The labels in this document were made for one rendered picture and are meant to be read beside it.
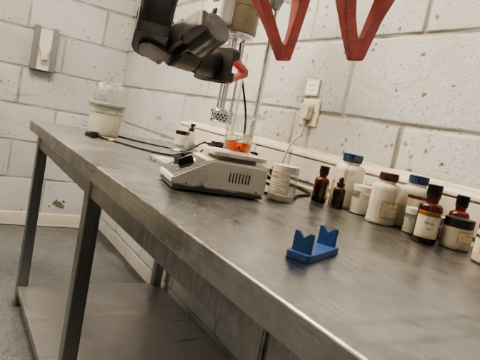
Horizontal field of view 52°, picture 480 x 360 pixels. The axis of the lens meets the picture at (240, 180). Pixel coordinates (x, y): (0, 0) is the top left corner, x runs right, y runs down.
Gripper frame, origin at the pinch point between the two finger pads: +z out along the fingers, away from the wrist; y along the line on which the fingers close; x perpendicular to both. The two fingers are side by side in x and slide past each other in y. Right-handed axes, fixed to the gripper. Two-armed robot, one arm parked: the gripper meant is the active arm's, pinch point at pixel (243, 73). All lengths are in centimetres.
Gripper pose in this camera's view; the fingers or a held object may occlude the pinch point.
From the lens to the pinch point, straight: 107.8
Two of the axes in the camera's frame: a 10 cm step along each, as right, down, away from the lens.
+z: 6.7, 0.5, 7.4
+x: -2.0, 9.7, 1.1
